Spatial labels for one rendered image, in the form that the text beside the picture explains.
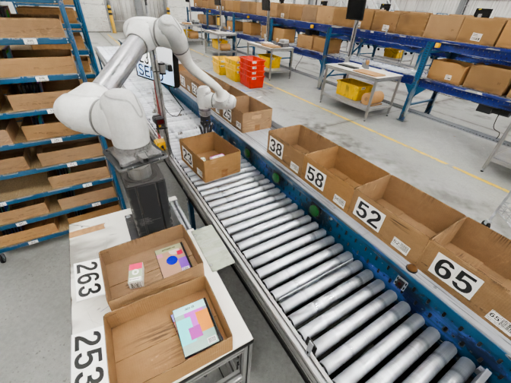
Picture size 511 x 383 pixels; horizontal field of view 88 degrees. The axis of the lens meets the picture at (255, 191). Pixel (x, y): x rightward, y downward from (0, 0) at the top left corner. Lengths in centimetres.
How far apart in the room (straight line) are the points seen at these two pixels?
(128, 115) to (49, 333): 159
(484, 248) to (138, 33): 191
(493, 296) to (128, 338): 130
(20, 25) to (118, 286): 156
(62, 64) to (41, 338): 173
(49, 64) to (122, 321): 162
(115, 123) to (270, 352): 156
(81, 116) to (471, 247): 176
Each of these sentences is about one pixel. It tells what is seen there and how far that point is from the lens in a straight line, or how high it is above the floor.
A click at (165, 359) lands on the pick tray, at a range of 113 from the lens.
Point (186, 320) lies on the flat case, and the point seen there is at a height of 78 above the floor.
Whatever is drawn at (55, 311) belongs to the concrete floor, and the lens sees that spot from 240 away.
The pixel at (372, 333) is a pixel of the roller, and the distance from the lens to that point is 126.
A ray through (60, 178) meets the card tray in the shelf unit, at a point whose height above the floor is 61.
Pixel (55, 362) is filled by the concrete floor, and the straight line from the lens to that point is 220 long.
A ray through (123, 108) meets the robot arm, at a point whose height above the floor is 142.
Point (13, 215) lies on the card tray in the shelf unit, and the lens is 268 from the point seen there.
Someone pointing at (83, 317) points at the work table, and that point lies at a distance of 132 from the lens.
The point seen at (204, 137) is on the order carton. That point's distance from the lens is 216.
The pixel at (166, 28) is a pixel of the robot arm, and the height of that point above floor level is 165.
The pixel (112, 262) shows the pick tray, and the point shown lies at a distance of 144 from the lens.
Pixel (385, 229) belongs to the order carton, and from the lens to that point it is 137.
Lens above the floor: 178
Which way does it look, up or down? 36 degrees down
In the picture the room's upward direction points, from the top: 3 degrees clockwise
